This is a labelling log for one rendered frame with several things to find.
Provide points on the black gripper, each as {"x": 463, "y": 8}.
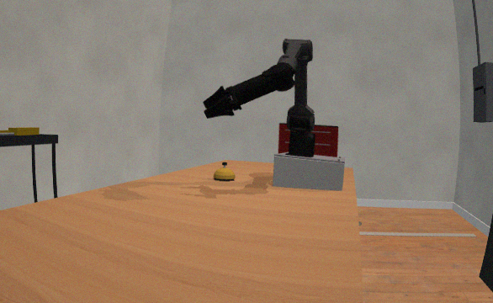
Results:
{"x": 241, "y": 92}

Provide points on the brass bell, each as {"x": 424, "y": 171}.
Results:
{"x": 224, "y": 174}

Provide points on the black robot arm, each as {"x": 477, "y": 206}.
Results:
{"x": 280, "y": 76}

